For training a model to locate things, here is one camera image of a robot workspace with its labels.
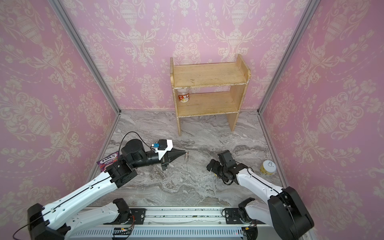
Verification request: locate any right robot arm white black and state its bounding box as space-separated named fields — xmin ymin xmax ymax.
xmin=207 ymin=150 xmax=315 ymax=240

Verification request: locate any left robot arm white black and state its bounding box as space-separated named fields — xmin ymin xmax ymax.
xmin=27 ymin=139 xmax=187 ymax=240

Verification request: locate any white yellow round tin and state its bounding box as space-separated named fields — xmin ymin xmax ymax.
xmin=260 ymin=160 xmax=277 ymax=176

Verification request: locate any small jar red label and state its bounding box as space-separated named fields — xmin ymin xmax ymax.
xmin=177 ymin=89 xmax=190 ymax=103

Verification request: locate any purple Fox's candy bag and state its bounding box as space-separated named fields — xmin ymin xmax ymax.
xmin=97 ymin=152 xmax=119 ymax=172

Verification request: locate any wooden two-tier shelf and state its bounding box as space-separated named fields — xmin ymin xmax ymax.
xmin=170 ymin=54 xmax=252 ymax=135

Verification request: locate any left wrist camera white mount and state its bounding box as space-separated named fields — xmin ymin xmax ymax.
xmin=152 ymin=139 xmax=173 ymax=160

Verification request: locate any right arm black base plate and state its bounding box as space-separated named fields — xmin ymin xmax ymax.
xmin=223 ymin=208 xmax=253 ymax=225

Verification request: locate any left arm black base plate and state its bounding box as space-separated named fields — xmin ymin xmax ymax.
xmin=105 ymin=208 xmax=146 ymax=226

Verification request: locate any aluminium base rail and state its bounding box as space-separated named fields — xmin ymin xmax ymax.
xmin=52 ymin=205 xmax=271 ymax=240

